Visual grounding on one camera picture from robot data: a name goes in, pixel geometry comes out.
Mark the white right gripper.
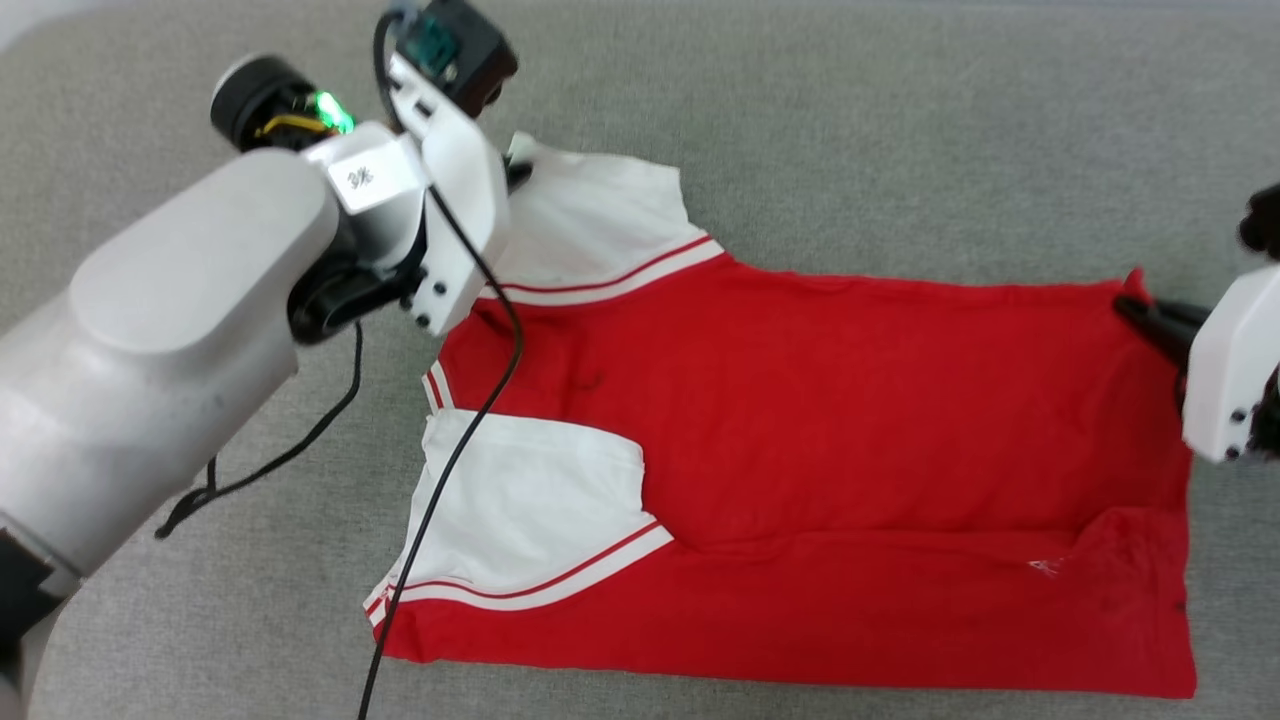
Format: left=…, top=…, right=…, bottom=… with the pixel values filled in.
left=1112, top=261, right=1280, bottom=465

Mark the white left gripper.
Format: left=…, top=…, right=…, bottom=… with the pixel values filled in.
left=299, top=56, right=537, bottom=338

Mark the red and white jersey shirt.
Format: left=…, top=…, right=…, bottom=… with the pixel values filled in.
left=362, top=130, right=1200, bottom=700

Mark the looped thin black cable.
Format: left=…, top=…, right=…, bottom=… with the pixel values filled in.
left=154, top=320, right=364, bottom=542

